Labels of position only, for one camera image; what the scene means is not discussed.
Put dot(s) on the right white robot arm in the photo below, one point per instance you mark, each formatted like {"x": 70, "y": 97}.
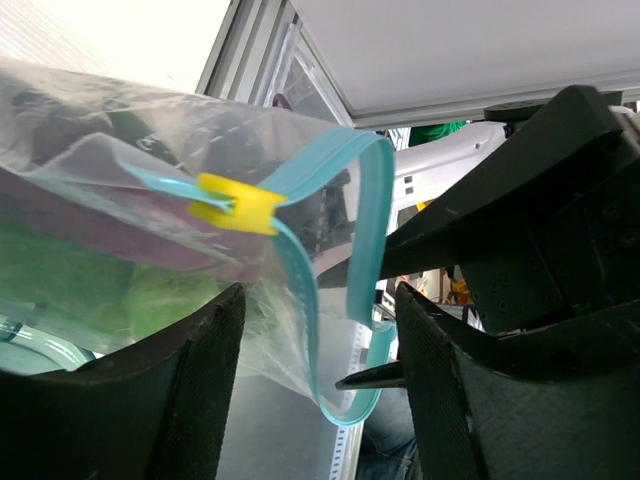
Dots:
{"x": 428, "y": 170}

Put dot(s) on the clear zip top bag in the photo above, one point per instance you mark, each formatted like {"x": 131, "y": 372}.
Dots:
{"x": 321, "y": 193}

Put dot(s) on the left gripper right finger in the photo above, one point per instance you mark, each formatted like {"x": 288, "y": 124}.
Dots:
{"x": 559, "y": 402}

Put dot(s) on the teal plastic tray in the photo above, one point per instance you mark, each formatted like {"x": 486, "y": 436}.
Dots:
{"x": 28, "y": 351}

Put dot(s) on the right aluminium frame post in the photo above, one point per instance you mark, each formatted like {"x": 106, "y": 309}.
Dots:
{"x": 385, "y": 64}

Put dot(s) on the green bell pepper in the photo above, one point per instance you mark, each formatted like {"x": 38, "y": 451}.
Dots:
{"x": 64, "y": 289}

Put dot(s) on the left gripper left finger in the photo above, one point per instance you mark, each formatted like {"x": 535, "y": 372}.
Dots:
{"x": 156, "y": 409}

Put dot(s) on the light green custard apple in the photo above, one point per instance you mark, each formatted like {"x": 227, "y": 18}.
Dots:
{"x": 157, "y": 298}

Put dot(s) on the purple eggplant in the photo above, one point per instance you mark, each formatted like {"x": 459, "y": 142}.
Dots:
{"x": 82, "y": 192}

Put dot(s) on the seated person in jeans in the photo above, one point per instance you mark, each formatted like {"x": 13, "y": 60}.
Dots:
{"x": 388, "y": 445}

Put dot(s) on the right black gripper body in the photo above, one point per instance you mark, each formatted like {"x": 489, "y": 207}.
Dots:
{"x": 574, "y": 250}

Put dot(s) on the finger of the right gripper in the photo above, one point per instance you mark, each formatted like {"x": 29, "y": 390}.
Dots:
{"x": 542, "y": 138}
{"x": 390, "y": 375}

